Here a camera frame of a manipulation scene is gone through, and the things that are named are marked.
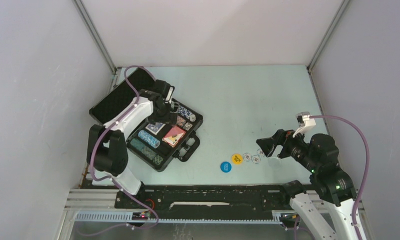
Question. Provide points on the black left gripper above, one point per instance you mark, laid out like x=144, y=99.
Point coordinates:
x=169, y=117

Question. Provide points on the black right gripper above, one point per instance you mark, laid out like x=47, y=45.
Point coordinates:
x=283, y=137

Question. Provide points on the red playing card deck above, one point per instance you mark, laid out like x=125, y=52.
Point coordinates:
x=174, y=135

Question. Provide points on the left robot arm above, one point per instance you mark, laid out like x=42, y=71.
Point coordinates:
x=107, y=151

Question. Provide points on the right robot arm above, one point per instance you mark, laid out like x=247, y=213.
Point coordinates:
x=333, y=185

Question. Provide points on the black poker set case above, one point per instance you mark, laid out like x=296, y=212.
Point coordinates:
x=118, y=100

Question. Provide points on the blue playing card deck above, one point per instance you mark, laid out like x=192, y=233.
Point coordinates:
x=155, y=128

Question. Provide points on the clear round dealer button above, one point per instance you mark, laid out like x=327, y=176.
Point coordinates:
x=274, y=163

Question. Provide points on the purple orange chip stack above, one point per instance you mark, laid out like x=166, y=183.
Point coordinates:
x=180, y=121

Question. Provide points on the grey white chip stack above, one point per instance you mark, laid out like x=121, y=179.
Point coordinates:
x=188, y=126

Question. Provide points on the light blue chip stack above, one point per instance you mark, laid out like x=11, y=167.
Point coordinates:
x=148, y=138

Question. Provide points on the yellow big blind button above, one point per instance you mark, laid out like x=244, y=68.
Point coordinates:
x=237, y=159

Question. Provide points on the blue small blind button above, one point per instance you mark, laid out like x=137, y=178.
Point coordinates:
x=225, y=167

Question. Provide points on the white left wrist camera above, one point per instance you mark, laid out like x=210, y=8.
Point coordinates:
x=168, y=98

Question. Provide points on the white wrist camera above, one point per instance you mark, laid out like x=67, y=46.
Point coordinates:
x=168, y=98
x=305, y=123

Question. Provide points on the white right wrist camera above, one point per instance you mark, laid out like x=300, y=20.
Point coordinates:
x=305, y=123

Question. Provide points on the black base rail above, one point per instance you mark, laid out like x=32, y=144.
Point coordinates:
x=215, y=202

